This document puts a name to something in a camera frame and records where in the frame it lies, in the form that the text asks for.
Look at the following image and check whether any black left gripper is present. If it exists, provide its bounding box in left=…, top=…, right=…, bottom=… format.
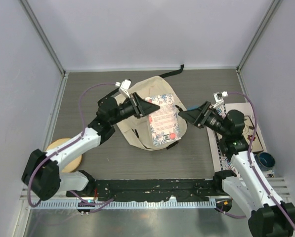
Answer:
left=109, top=92, right=159, bottom=125

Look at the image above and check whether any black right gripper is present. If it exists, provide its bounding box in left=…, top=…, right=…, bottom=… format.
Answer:
left=178, top=101, right=229, bottom=137

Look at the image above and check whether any cream canvas backpack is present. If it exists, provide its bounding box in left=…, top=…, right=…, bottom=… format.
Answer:
left=106, top=65, right=188, bottom=151

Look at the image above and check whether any floral pink paperback book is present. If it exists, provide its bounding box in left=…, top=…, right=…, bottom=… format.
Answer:
left=145, top=93, right=181, bottom=147

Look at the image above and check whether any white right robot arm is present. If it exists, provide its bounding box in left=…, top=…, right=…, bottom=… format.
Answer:
left=178, top=101, right=295, bottom=237

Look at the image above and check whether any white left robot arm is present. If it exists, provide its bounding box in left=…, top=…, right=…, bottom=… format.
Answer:
left=21, top=92, right=160, bottom=201

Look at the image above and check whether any small blue notebook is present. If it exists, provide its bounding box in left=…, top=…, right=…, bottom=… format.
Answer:
left=186, top=106, right=199, bottom=111

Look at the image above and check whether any patterned white placemat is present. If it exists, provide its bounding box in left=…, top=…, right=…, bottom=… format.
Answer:
left=207, top=102, right=267, bottom=177

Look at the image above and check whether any square floral ceramic plate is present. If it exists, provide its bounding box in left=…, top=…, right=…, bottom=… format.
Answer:
left=243, top=116, right=264, bottom=154

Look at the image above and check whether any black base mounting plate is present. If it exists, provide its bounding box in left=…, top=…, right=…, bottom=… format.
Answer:
left=77, top=179, right=227, bottom=202

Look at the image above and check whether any blue ceramic mug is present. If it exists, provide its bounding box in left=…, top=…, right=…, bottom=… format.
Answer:
left=255, top=152, right=276, bottom=171

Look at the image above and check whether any round wooden painted plate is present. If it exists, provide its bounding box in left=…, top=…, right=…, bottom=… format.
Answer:
left=46, top=138, right=83, bottom=173

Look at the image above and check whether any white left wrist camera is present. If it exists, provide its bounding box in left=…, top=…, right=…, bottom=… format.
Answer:
left=115, top=79, right=131, bottom=98

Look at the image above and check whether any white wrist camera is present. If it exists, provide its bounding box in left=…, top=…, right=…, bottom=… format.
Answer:
left=115, top=79, right=131, bottom=98
left=213, top=91, right=228, bottom=108

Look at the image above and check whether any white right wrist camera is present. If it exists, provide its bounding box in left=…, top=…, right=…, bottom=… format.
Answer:
left=213, top=91, right=228, bottom=108

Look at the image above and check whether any white slotted cable duct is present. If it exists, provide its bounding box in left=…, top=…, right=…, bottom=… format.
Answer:
left=36, top=198, right=216, bottom=210

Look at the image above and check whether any aluminium frame rail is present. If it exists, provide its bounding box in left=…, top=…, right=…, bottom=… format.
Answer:
left=19, top=177, right=292, bottom=200

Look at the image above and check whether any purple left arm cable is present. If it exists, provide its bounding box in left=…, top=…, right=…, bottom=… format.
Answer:
left=27, top=82, right=121, bottom=208

